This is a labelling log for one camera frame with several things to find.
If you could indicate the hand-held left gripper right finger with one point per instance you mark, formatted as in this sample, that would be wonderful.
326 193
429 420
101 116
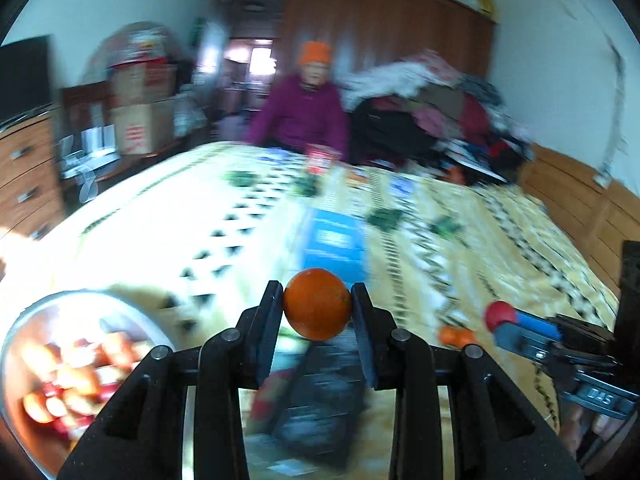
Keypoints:
363 335

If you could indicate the brown wooden wardrobe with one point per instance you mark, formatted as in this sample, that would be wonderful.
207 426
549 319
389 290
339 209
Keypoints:
390 20

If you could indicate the red tomato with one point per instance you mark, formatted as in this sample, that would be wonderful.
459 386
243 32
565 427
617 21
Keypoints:
502 315

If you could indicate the orange and white packet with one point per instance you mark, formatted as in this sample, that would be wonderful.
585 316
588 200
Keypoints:
357 178

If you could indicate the red print cardboard box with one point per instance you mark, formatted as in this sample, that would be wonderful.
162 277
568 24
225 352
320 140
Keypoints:
142 80

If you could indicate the wooden headboard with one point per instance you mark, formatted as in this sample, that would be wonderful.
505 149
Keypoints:
585 200

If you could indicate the black television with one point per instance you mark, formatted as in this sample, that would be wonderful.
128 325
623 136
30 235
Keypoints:
25 77

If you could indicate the blue and green carton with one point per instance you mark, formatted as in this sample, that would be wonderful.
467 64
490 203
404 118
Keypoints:
334 242

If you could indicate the red and orange produce pile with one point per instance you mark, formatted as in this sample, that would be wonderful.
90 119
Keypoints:
80 385

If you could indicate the green leafy vegetable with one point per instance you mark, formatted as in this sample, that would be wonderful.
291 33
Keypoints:
307 188
445 225
242 178
385 218

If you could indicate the wooden drawer cabinet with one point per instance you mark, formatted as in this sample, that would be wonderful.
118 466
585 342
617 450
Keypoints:
30 170

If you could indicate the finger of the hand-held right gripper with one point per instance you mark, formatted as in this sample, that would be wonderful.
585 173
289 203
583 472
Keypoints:
520 341
537 324

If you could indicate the stacked cardboard boxes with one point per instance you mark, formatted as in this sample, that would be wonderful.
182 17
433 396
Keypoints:
142 127

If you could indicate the red snack box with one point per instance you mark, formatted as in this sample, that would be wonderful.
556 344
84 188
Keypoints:
320 159

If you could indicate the large orange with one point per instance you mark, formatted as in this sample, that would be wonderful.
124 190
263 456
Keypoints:
317 305

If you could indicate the pile of clothes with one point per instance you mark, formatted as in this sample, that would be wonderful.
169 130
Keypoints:
440 110

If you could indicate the person's right hand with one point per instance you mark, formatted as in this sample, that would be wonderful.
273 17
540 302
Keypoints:
590 430

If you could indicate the metal bowl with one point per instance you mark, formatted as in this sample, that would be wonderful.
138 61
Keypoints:
127 312

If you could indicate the clear plastic bag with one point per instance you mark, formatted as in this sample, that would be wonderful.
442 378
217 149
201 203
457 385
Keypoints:
135 42

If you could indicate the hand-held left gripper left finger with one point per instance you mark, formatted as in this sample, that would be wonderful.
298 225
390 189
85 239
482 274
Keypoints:
270 332

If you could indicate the small orange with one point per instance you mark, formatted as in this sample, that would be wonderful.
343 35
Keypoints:
457 337

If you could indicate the black box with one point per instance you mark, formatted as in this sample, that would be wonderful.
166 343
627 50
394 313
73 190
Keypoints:
320 410

